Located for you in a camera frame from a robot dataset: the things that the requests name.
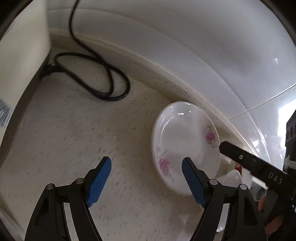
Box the plain white bowl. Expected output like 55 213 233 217
217 169 242 188

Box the floral plate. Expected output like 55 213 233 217
152 101 221 196

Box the right hand in glove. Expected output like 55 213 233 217
258 192 295 240

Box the black stove top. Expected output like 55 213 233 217
250 181 266 207

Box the red and white bowl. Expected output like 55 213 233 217
235 162 242 175

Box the cream electric rice cooker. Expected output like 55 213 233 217
1 0 51 163

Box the black power cable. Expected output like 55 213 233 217
38 0 132 102

